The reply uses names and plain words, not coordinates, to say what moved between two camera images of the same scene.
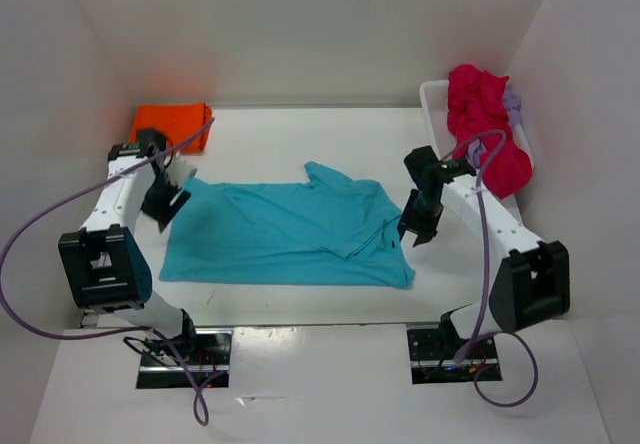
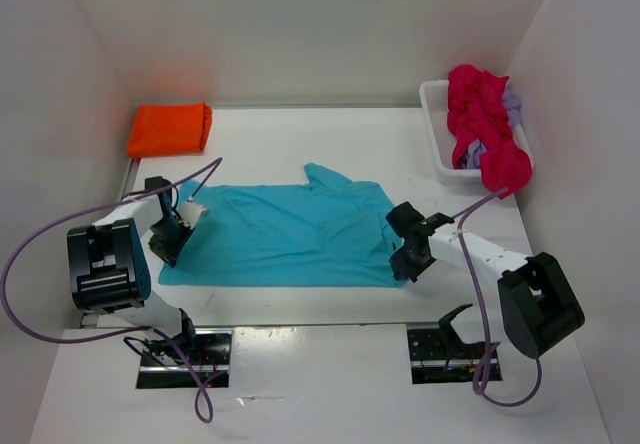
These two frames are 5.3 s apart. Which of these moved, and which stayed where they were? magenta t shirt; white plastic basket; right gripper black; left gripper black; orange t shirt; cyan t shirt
Moved: left gripper black; right gripper black
Stayed: orange t shirt; cyan t shirt; magenta t shirt; white plastic basket
